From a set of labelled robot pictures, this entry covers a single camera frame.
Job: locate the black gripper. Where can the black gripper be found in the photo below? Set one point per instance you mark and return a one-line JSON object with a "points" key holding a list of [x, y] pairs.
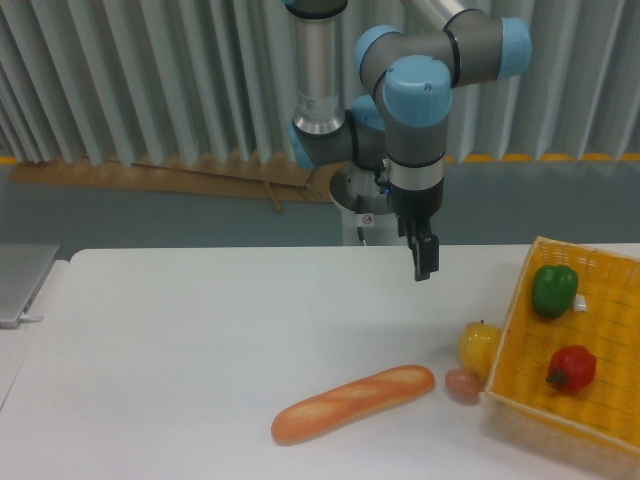
{"points": [[419, 206]]}

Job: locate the red bell pepper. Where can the red bell pepper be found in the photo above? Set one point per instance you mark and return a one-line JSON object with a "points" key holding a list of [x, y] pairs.
{"points": [[571, 368]]}

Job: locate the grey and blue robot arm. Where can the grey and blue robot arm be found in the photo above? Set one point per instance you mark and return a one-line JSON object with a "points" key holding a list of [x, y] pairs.
{"points": [[398, 130]]}

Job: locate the yellow bell pepper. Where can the yellow bell pepper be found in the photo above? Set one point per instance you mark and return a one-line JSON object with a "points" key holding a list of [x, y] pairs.
{"points": [[477, 348]]}

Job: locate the green bell pepper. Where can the green bell pepper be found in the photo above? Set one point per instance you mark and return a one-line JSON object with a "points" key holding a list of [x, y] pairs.
{"points": [[553, 290]]}

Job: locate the baguette bread loaf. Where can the baguette bread loaf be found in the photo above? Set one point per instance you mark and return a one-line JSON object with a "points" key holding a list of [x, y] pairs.
{"points": [[325, 412]]}

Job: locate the brown cardboard sheet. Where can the brown cardboard sheet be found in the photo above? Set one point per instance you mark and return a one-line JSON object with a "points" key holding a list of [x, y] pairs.
{"points": [[276, 181]]}

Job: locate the brown egg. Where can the brown egg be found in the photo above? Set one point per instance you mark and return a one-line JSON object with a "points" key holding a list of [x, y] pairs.
{"points": [[463, 385]]}

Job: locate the small white tag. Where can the small white tag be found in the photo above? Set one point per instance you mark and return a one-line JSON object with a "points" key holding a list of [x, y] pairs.
{"points": [[579, 304]]}

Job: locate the yellow woven basket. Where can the yellow woven basket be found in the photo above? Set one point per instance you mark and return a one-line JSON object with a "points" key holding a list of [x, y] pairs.
{"points": [[607, 410]]}

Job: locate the white side table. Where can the white side table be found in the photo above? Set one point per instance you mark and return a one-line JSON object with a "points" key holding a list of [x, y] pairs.
{"points": [[16, 343]]}

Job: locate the silver laptop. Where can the silver laptop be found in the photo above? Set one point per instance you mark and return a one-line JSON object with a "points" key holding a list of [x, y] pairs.
{"points": [[24, 268]]}

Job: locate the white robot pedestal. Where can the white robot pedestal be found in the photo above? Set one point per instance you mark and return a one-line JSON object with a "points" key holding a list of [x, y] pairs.
{"points": [[367, 219]]}

